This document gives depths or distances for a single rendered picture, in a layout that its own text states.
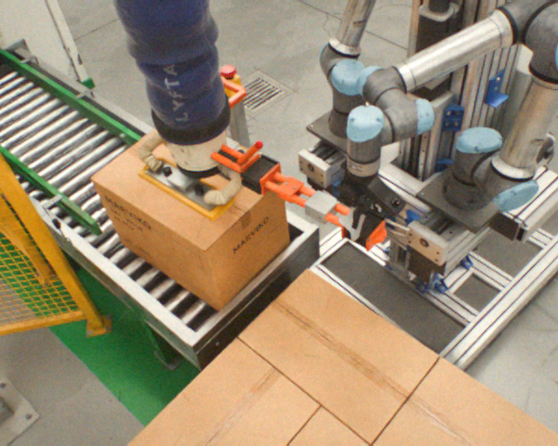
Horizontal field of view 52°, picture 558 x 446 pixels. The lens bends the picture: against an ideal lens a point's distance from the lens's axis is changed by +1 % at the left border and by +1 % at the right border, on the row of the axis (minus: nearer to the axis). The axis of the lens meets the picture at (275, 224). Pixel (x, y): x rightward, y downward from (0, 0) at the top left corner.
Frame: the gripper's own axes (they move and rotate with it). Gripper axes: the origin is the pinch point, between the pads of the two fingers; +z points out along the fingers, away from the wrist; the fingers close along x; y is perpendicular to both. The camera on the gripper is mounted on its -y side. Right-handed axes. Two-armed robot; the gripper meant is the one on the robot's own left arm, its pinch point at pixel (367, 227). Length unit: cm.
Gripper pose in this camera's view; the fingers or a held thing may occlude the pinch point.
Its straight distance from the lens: 147.9
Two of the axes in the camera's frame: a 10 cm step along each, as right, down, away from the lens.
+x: -6.4, 6.2, -4.6
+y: -7.7, -4.4, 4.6
